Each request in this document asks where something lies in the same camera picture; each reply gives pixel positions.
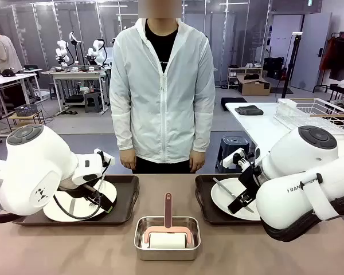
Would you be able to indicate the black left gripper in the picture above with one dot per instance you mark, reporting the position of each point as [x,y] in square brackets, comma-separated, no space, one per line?
[80,189]

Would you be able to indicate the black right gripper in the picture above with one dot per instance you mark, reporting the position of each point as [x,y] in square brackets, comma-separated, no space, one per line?
[250,180]

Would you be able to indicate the white round plate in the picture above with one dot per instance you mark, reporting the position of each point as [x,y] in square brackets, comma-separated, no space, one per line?
[80,207]
[220,197]

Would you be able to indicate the brown plastic serving tray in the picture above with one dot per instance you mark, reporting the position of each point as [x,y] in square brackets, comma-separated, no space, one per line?
[203,206]
[126,186]

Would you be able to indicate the person's left forearm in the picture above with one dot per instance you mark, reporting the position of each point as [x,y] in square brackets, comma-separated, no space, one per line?
[203,131]

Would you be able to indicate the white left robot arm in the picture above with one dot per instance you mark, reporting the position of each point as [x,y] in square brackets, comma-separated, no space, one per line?
[31,172]

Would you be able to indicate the person's right forearm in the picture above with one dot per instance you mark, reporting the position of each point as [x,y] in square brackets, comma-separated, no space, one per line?
[123,131]

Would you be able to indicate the small white background robot arm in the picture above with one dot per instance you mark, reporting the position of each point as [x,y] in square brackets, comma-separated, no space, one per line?
[61,53]
[97,47]

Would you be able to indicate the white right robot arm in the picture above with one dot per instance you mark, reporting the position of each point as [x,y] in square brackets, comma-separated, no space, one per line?
[304,200]

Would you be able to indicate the person's right hand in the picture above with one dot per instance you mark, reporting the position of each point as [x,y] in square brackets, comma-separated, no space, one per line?
[128,159]

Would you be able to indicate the person's left hand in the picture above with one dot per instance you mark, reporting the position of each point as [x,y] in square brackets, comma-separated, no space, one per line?
[197,160]

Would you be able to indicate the silver fork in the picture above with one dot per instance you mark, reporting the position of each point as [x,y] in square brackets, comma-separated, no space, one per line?
[91,205]

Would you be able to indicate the silver table knife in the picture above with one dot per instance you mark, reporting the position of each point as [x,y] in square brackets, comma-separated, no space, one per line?
[226,189]
[72,207]

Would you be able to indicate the dark blue plastic stool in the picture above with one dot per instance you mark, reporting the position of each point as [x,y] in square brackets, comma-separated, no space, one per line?
[232,143]

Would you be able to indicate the stainless steel rectangular container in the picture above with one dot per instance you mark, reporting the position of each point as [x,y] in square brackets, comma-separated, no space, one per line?
[166,253]

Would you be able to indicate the white side table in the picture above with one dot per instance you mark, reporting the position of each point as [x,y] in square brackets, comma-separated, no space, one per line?
[261,126]

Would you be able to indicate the grey folded cloth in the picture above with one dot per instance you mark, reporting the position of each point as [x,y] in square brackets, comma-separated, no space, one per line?
[249,110]

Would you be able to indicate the black box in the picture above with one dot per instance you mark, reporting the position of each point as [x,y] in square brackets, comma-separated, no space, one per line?
[232,101]

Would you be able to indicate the person in white jacket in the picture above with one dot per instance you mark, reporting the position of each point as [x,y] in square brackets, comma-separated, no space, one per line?
[160,114]

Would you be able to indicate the grey step stool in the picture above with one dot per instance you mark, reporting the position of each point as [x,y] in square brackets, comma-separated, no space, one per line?
[91,101]

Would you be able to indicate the cardboard box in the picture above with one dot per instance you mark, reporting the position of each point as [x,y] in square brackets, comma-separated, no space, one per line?
[255,88]

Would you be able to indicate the grey mesh basket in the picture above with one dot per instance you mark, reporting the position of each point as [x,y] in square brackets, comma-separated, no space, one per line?
[25,110]

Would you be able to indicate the white shoe rack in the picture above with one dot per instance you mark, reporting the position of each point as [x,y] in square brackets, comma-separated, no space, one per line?
[232,70]

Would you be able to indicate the white background work table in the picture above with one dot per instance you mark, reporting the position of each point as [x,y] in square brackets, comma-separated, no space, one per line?
[74,73]

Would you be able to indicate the black equipment cases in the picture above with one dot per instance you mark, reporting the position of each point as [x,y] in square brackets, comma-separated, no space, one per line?
[273,67]

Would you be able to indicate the black clothes rack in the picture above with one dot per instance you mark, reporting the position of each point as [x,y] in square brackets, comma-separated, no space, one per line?
[316,83]

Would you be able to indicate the black tripod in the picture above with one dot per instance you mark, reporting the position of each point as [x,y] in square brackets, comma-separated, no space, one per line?
[290,66]

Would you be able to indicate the white desk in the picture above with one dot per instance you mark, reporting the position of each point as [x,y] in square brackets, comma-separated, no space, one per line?
[11,78]

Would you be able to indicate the grey door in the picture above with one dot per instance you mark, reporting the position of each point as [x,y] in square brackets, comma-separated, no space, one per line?
[312,57]

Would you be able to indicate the black cap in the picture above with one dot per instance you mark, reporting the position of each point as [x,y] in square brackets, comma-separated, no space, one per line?
[8,73]

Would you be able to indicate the red hanging garment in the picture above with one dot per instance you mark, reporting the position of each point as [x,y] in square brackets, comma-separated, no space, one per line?
[326,54]

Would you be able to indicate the black hanging garment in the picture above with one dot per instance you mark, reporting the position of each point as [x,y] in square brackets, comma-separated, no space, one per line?
[342,57]

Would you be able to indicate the person in beige shirt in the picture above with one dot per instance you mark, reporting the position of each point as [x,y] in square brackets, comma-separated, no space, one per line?
[5,51]

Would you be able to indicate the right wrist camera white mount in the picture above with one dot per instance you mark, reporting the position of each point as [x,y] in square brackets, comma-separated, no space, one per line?
[232,159]

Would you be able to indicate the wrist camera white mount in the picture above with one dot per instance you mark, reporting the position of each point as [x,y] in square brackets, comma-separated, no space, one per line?
[232,159]
[104,154]

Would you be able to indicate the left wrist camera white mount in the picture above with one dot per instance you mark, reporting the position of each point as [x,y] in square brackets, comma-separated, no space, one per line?
[104,154]

